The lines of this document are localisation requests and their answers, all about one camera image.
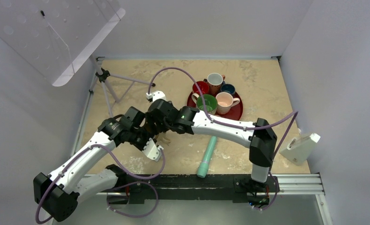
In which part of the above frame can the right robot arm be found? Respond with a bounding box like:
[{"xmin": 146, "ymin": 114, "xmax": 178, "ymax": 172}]
[{"xmin": 145, "ymin": 99, "xmax": 277, "ymax": 191}]

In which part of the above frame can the blue mug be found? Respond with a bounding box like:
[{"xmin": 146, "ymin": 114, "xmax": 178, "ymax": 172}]
[{"xmin": 220, "ymin": 84, "xmax": 236, "ymax": 95}]

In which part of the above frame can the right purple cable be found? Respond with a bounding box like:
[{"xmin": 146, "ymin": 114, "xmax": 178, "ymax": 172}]
[{"xmin": 146, "ymin": 67, "xmax": 299, "ymax": 212}]

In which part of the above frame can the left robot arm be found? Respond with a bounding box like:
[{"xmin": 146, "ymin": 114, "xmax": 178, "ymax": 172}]
[{"xmin": 33, "ymin": 107, "xmax": 165, "ymax": 225}]

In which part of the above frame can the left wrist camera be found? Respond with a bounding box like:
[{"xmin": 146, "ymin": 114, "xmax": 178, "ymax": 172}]
[{"xmin": 142, "ymin": 138, "xmax": 163, "ymax": 162}]

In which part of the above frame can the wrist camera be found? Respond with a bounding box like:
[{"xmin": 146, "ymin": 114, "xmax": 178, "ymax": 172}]
[
  {"xmin": 142, "ymin": 138, "xmax": 163, "ymax": 162},
  {"xmin": 146, "ymin": 90, "xmax": 167, "ymax": 103}
]

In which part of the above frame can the red round tray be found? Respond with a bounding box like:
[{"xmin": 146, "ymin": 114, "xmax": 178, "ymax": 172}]
[{"xmin": 186, "ymin": 92, "xmax": 243, "ymax": 120}]

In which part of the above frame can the purple cable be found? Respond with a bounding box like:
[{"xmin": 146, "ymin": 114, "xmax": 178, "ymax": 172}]
[
  {"xmin": 35, "ymin": 143, "xmax": 166, "ymax": 225},
  {"xmin": 146, "ymin": 67, "xmax": 299, "ymax": 212}
]

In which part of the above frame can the red glossy mug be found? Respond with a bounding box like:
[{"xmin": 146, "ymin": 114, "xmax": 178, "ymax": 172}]
[{"xmin": 192, "ymin": 81, "xmax": 210, "ymax": 94}]

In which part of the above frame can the teal pen tube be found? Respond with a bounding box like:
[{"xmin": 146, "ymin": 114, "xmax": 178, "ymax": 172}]
[{"xmin": 197, "ymin": 136, "xmax": 217, "ymax": 178}]

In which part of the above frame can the pink white mug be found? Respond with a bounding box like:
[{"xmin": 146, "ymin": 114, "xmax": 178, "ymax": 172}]
[{"xmin": 215, "ymin": 92, "xmax": 240, "ymax": 114}]

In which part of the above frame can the white box on wall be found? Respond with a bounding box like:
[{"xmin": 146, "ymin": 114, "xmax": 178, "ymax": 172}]
[{"xmin": 279, "ymin": 133, "xmax": 321, "ymax": 165}]

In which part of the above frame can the aluminium frame rail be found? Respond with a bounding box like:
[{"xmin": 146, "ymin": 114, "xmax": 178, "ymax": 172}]
[{"xmin": 43, "ymin": 56, "xmax": 333, "ymax": 225}]

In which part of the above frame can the clear acrylic panel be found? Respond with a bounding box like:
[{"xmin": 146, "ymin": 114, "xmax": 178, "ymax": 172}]
[{"xmin": 0, "ymin": 0, "xmax": 126, "ymax": 87}]

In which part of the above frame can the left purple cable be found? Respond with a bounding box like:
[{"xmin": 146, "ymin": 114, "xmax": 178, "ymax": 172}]
[{"xmin": 35, "ymin": 143, "xmax": 166, "ymax": 225}]

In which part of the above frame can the tripod stand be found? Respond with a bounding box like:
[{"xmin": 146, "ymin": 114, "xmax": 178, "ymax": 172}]
[{"xmin": 89, "ymin": 56, "xmax": 156, "ymax": 119}]

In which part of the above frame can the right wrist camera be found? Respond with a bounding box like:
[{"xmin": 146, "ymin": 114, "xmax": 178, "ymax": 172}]
[{"xmin": 146, "ymin": 90, "xmax": 167, "ymax": 103}]

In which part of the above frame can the large white cat mug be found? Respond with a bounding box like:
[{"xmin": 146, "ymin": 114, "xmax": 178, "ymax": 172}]
[{"xmin": 192, "ymin": 93, "xmax": 218, "ymax": 115}]

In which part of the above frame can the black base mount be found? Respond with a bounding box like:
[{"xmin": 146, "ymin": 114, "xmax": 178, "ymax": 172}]
[{"xmin": 106, "ymin": 165, "xmax": 280, "ymax": 206}]

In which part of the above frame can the pink brown mug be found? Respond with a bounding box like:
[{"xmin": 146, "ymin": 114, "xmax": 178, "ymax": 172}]
[{"xmin": 203, "ymin": 73, "xmax": 226, "ymax": 96}]

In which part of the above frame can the cream teapot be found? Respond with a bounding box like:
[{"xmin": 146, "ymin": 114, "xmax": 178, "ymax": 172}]
[{"xmin": 154, "ymin": 132, "xmax": 171, "ymax": 145}]

